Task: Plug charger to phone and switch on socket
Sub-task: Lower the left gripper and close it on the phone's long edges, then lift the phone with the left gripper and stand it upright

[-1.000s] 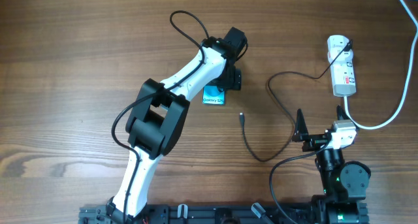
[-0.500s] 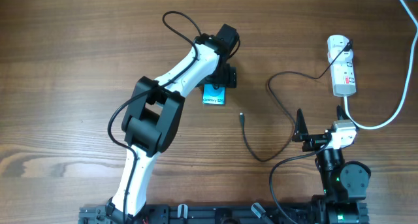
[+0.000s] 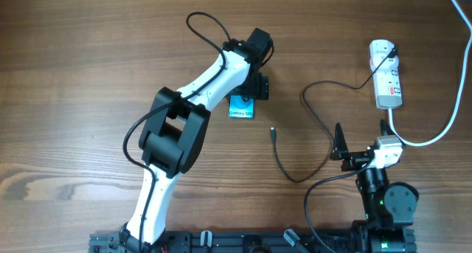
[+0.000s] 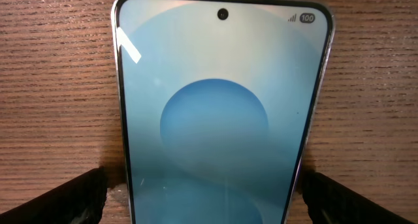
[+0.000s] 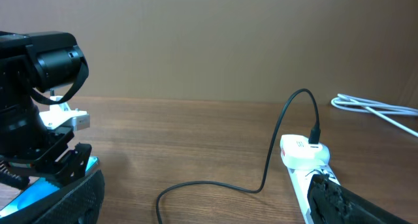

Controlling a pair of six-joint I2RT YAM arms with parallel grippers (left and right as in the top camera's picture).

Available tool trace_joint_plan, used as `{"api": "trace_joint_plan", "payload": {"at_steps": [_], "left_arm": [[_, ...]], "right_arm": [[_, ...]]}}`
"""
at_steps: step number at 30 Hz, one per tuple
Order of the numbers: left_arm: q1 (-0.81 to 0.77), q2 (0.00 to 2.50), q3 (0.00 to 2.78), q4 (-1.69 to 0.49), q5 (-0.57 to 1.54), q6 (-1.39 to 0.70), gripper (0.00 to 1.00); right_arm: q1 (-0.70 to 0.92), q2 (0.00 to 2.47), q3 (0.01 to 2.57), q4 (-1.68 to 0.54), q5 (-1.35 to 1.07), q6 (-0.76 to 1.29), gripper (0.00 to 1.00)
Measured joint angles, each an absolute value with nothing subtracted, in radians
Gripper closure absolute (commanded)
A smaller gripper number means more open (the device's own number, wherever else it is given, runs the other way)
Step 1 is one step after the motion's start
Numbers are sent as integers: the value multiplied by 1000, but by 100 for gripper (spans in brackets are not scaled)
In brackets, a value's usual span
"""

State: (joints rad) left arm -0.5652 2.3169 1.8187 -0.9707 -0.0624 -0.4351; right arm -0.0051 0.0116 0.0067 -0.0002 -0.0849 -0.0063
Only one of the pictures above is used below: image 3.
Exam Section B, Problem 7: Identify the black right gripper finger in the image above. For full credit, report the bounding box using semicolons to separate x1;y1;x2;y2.
333;122;349;153
379;119;406;148

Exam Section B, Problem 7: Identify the teal screen smartphone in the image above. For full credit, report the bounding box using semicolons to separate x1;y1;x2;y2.
229;95;254;119

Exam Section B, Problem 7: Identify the white power strip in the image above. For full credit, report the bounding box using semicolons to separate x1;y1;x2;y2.
369;39;402;109

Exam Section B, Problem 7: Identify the black charging cable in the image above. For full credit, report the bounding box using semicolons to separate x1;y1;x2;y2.
270;44;400;184

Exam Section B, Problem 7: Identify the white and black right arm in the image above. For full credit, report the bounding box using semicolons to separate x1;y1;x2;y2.
330;120;419;253

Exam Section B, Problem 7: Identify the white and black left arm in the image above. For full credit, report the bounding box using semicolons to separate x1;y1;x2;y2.
119;28;274;252

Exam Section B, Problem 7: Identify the white USB charger plug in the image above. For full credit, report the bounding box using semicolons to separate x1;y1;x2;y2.
369;53;399;72

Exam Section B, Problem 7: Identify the black right camera cable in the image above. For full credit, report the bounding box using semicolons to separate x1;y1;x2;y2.
303;159;375;253

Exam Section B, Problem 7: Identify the black camera cable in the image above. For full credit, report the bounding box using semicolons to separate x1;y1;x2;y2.
303;159;375;253
122;11;233;252

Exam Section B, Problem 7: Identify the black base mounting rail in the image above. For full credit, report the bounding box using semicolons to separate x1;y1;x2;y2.
88;229;417;253

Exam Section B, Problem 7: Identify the black left camera cable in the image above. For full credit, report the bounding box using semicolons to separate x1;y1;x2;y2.
122;11;233;252

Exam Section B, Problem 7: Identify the white power strip cord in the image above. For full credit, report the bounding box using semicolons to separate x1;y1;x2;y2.
386;0;472;148

